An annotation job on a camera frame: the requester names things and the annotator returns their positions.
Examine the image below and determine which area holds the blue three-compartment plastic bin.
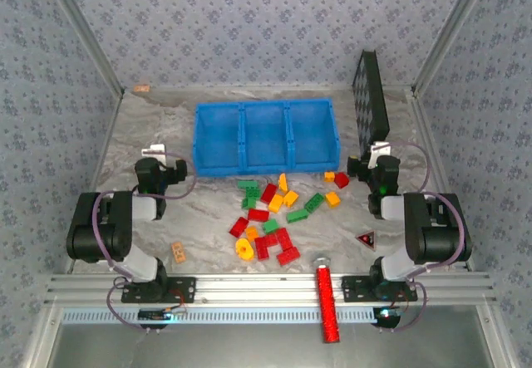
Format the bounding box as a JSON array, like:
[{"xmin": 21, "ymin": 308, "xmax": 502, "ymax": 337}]
[{"xmin": 191, "ymin": 98, "xmax": 342, "ymax": 178}]

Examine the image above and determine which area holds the yellow round lego piece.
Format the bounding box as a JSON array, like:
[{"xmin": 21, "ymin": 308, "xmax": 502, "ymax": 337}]
[{"xmin": 234, "ymin": 238, "xmax": 254, "ymax": 262}]

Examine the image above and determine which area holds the black checkered board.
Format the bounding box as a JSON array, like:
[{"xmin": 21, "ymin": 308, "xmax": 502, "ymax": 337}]
[{"xmin": 351, "ymin": 49, "xmax": 392, "ymax": 153}]

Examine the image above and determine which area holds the black red triangle sign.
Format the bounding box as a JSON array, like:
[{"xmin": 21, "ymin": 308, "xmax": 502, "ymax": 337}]
[{"xmin": 355, "ymin": 230, "xmax": 377, "ymax": 252}]

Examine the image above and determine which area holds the red glitter tube silver cap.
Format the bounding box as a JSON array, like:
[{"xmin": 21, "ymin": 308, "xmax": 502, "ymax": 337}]
[{"xmin": 313, "ymin": 254, "xmax": 341, "ymax": 344}]

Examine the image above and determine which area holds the left small circuit board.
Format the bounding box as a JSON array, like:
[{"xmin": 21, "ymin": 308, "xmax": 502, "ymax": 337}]
[{"xmin": 137, "ymin": 307, "xmax": 188, "ymax": 323}]

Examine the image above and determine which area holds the small circuit board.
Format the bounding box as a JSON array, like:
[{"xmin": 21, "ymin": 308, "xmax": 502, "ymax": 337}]
[
  {"xmin": 137, "ymin": 307, "xmax": 188, "ymax": 323},
  {"xmin": 372, "ymin": 306, "xmax": 402, "ymax": 330}
]

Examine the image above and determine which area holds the right small circuit board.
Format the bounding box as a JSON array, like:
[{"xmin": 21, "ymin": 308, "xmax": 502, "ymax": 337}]
[{"xmin": 372, "ymin": 306, "xmax": 402, "ymax": 330}]

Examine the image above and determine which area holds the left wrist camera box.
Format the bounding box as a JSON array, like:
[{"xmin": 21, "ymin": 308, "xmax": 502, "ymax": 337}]
[{"xmin": 140, "ymin": 143, "xmax": 168, "ymax": 164}]

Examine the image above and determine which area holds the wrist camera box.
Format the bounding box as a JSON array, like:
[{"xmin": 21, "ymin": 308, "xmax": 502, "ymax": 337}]
[
  {"xmin": 367, "ymin": 141, "xmax": 392, "ymax": 165},
  {"xmin": 140, "ymin": 143, "xmax": 168, "ymax": 164}
]

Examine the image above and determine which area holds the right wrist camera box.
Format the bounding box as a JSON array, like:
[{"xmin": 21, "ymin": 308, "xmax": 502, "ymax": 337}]
[{"xmin": 367, "ymin": 141, "xmax": 392, "ymax": 165}]

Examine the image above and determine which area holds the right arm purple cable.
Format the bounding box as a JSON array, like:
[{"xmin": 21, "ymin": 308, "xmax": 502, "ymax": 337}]
[{"xmin": 380, "ymin": 141, "xmax": 469, "ymax": 335}]

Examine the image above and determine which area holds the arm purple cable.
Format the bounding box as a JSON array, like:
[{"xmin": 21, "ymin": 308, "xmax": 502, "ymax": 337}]
[
  {"xmin": 91, "ymin": 150, "xmax": 199, "ymax": 335},
  {"xmin": 380, "ymin": 141, "xmax": 469, "ymax": 335}
]

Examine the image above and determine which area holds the right aluminium side rail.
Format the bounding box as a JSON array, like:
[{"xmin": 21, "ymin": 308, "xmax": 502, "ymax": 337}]
[{"xmin": 405, "ymin": 87, "xmax": 477, "ymax": 272}]

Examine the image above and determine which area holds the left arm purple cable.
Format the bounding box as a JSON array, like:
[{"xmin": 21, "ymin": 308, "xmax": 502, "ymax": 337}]
[{"xmin": 91, "ymin": 150, "xmax": 199, "ymax": 335}]

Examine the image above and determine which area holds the left black mount plate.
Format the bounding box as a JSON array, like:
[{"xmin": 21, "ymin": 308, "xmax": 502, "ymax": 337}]
[{"xmin": 121, "ymin": 276, "xmax": 197, "ymax": 305}]

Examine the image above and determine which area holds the black mount plate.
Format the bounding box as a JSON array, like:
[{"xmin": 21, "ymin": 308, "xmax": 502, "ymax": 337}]
[
  {"xmin": 121, "ymin": 276, "xmax": 197, "ymax": 305},
  {"xmin": 341, "ymin": 275, "xmax": 419, "ymax": 304}
]

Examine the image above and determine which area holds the right black mount plate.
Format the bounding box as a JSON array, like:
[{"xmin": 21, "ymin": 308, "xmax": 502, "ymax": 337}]
[{"xmin": 341, "ymin": 275, "xmax": 419, "ymax": 304}]

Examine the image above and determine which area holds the long aluminium base rail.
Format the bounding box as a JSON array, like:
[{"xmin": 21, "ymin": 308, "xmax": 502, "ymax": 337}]
[{"xmin": 43, "ymin": 272, "xmax": 498, "ymax": 307}]

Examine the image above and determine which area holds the slotted white cable duct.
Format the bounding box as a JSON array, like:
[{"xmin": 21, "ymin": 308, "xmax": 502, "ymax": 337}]
[{"xmin": 62, "ymin": 306, "xmax": 382, "ymax": 326}]

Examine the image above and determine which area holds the left aluminium corner post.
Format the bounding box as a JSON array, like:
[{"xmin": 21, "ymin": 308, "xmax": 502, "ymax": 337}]
[{"xmin": 41, "ymin": 0, "xmax": 126, "ymax": 95}]

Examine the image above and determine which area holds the aluminium corner post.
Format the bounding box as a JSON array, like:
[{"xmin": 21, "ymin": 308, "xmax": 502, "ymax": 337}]
[
  {"xmin": 411, "ymin": 0, "xmax": 498, "ymax": 95},
  {"xmin": 41, "ymin": 0, "xmax": 126, "ymax": 95}
]

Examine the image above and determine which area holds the right aluminium corner post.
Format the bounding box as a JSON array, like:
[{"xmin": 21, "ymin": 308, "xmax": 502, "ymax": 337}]
[{"xmin": 411, "ymin": 0, "xmax": 498, "ymax": 95}]

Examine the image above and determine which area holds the left lower frame strut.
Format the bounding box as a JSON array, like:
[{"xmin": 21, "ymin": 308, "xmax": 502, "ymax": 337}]
[{"xmin": 22, "ymin": 305, "xmax": 63, "ymax": 368}]

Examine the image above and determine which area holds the frame strut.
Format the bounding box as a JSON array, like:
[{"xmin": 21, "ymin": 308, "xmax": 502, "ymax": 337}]
[
  {"xmin": 22, "ymin": 305, "xmax": 63, "ymax": 368},
  {"xmin": 475, "ymin": 305, "xmax": 515, "ymax": 368}
]

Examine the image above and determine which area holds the right lower frame strut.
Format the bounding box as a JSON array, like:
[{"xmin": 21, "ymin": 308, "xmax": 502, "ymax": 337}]
[{"xmin": 475, "ymin": 305, "xmax": 515, "ymax": 368}]

